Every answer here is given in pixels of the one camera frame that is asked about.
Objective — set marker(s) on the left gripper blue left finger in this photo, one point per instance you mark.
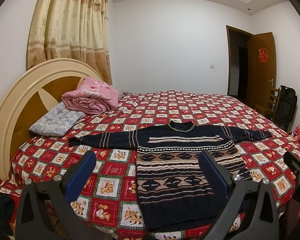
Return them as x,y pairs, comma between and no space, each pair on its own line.
77,175

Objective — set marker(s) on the beige patterned curtain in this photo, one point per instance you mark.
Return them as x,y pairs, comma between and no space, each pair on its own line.
71,29

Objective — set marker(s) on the red checkered bear bedspread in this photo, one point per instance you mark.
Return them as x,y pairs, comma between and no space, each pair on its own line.
108,200

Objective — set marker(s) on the wooden chair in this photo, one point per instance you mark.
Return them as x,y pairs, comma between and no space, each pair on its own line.
270,108

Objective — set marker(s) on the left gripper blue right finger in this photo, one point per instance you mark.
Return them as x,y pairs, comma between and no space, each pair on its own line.
217,176

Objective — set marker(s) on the grey floral pillow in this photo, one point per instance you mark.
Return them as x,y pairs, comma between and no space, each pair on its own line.
56,122

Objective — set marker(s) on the dark door frame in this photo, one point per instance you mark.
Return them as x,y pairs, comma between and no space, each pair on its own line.
238,62

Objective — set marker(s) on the brown wooden door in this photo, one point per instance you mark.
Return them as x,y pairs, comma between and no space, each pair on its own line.
261,76

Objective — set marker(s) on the white wall switch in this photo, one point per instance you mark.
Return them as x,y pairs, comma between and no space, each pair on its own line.
211,66

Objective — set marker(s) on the red double happiness decal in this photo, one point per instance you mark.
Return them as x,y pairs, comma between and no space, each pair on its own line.
262,55

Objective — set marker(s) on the navy patterned knit sweater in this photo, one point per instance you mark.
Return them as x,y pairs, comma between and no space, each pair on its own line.
172,191

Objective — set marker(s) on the pink folded quilt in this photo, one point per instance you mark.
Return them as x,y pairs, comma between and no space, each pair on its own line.
92,97

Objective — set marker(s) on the cream round wooden headboard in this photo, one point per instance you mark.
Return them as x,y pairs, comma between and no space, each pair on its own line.
33,95

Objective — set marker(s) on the black backpack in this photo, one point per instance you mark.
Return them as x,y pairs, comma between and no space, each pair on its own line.
286,108

